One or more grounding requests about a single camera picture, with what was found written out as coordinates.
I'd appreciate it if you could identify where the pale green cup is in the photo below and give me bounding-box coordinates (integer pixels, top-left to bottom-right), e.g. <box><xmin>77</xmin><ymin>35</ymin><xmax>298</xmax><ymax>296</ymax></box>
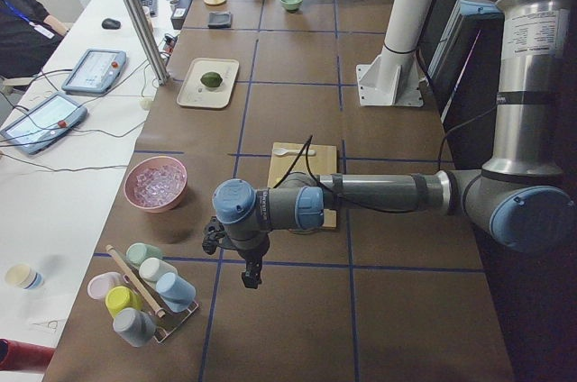
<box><xmin>125</xmin><ymin>242</ymin><xmax>163</xmax><ymax>268</ymax></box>

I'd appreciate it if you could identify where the aluminium frame post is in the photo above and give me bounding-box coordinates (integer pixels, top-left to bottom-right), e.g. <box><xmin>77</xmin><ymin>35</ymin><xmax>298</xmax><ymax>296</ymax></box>
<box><xmin>123</xmin><ymin>0</ymin><xmax>169</xmax><ymax>86</ymax></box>

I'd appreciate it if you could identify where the seated person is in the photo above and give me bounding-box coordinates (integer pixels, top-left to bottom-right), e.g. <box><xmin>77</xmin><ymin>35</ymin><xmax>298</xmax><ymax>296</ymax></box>
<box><xmin>1</xmin><ymin>0</ymin><xmax>69</xmax><ymax>78</ymax></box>

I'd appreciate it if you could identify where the teach pendant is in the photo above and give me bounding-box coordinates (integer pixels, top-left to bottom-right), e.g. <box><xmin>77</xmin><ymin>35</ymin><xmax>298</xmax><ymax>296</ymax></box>
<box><xmin>61</xmin><ymin>49</ymin><xmax>127</xmax><ymax>96</ymax></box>
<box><xmin>1</xmin><ymin>92</ymin><xmax>88</xmax><ymax>155</ymax></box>

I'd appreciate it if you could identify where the bamboo cutting board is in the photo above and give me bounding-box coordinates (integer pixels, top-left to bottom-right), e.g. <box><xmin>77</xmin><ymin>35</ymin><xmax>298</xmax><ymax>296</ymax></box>
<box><xmin>266</xmin><ymin>142</ymin><xmax>339</xmax><ymax>232</ymax></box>

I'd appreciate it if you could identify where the far teach pendant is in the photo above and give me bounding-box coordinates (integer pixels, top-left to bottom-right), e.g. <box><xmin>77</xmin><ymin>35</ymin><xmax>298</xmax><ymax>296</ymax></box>
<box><xmin>61</xmin><ymin>49</ymin><xmax>127</xmax><ymax>96</ymax></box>

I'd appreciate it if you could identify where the yellow cup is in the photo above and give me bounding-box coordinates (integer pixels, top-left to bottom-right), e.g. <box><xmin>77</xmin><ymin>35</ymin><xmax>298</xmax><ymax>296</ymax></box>
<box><xmin>105</xmin><ymin>286</ymin><xmax>143</xmax><ymax>318</ymax></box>

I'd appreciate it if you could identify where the white cup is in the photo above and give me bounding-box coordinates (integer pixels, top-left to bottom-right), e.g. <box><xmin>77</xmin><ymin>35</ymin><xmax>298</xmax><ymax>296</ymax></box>
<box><xmin>139</xmin><ymin>257</ymin><xmax>178</xmax><ymax>284</ymax></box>

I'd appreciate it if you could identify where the metal cup rack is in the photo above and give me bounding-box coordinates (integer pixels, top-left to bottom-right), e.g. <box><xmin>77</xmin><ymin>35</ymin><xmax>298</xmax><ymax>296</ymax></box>
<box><xmin>150</xmin><ymin>301</ymin><xmax>199</xmax><ymax>344</ymax></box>

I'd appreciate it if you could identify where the grey folded cloth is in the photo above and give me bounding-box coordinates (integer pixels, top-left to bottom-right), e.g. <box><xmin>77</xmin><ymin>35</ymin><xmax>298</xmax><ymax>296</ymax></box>
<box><xmin>207</xmin><ymin>12</ymin><xmax>233</xmax><ymax>29</ymax></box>

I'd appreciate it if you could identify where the white rabbit tray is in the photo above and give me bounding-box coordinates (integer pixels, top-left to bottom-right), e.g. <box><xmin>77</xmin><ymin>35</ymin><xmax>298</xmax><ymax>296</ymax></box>
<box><xmin>177</xmin><ymin>58</ymin><xmax>240</xmax><ymax>109</ymax></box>

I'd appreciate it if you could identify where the pink cup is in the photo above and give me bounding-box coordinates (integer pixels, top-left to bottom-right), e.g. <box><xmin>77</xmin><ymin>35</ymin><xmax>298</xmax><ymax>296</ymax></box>
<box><xmin>87</xmin><ymin>271</ymin><xmax>124</xmax><ymax>301</ymax></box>

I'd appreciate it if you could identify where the near teach pendant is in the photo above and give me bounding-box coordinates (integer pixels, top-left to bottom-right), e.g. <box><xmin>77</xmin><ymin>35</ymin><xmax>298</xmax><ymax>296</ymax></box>
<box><xmin>1</xmin><ymin>92</ymin><xmax>88</xmax><ymax>155</ymax></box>

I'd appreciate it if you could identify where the red object at edge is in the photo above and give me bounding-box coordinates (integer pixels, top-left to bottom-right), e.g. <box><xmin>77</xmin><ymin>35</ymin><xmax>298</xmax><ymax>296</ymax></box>
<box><xmin>1</xmin><ymin>339</ymin><xmax>55</xmax><ymax>374</ymax></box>

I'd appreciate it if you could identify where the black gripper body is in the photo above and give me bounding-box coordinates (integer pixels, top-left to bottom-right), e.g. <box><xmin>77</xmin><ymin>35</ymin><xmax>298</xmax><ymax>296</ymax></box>
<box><xmin>239</xmin><ymin>247</ymin><xmax>269</xmax><ymax>275</ymax></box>

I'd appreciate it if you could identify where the black computer mouse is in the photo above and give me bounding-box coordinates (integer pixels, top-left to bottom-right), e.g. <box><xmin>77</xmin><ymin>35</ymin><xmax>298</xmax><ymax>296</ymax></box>
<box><xmin>101</xmin><ymin>18</ymin><xmax>122</xmax><ymax>30</ymax></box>

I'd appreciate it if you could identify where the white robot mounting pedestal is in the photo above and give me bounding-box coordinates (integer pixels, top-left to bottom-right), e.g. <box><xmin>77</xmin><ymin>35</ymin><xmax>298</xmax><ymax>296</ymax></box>
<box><xmin>356</xmin><ymin>0</ymin><xmax>432</xmax><ymax>107</ymax></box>

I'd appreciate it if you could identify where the white plastic spoon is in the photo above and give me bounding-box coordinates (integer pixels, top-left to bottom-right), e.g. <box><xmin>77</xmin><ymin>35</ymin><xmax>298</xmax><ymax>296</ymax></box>
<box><xmin>271</xmin><ymin>147</ymin><xmax>316</xmax><ymax>157</ymax></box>

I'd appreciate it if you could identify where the green avocado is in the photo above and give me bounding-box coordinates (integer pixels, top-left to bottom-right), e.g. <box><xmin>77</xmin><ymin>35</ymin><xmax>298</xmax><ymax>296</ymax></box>
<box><xmin>200</xmin><ymin>71</ymin><xmax>223</xmax><ymax>88</ymax></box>

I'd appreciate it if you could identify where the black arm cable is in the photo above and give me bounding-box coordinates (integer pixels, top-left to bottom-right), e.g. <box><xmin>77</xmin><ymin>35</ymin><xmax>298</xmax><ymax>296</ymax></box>
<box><xmin>272</xmin><ymin>134</ymin><xmax>447</xmax><ymax>213</ymax></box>

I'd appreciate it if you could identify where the grey cup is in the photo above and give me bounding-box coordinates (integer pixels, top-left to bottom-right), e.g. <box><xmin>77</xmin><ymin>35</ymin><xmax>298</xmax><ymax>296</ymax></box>
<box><xmin>113</xmin><ymin>307</ymin><xmax>156</xmax><ymax>347</ymax></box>

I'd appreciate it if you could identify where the light green bowl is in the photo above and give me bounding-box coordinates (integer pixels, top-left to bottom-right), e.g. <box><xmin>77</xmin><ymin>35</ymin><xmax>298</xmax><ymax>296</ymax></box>
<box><xmin>279</xmin><ymin>0</ymin><xmax>304</xmax><ymax>13</ymax></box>

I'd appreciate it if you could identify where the black box with label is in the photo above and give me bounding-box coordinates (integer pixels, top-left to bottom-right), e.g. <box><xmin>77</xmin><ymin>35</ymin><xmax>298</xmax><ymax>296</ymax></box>
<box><xmin>170</xmin><ymin>0</ymin><xmax>193</xmax><ymax>30</ymax></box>

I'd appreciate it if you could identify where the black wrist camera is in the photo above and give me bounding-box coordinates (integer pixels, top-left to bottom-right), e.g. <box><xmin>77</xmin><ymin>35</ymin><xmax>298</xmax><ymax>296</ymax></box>
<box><xmin>202</xmin><ymin>216</ymin><xmax>226</xmax><ymax>255</ymax></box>

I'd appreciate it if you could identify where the pink bowl with ice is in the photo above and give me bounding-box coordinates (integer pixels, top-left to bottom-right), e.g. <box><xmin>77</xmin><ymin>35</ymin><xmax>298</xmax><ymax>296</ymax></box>
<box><xmin>124</xmin><ymin>156</ymin><xmax>188</xmax><ymax>214</ymax></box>

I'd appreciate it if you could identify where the paper cup blue stripe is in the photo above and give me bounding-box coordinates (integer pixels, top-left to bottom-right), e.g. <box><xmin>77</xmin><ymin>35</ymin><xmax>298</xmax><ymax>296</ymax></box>
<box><xmin>5</xmin><ymin>264</ymin><xmax>43</xmax><ymax>290</ymax></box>

